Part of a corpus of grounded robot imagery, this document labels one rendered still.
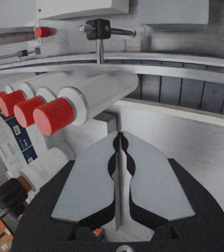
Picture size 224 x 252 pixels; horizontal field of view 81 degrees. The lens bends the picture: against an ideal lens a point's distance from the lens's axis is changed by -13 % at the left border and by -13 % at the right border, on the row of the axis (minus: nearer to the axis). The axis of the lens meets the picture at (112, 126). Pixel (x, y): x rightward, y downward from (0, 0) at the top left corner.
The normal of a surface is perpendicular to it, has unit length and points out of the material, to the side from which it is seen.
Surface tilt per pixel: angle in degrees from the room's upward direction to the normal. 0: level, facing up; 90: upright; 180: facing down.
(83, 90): 90
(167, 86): 0
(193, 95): 0
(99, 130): 0
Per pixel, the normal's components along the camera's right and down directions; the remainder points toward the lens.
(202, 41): -0.52, 0.44
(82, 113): 0.24, 0.51
